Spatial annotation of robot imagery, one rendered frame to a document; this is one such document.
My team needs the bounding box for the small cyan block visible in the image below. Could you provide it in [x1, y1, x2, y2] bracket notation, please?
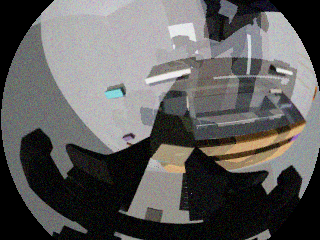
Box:
[104, 87, 125, 100]

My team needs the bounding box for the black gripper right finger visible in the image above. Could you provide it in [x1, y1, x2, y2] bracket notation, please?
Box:
[184, 145, 269, 221]

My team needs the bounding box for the purple rectangular block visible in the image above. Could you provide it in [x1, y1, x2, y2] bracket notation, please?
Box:
[121, 135, 135, 141]

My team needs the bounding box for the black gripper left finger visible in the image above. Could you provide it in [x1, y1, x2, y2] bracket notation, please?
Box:
[65, 136, 151, 212]

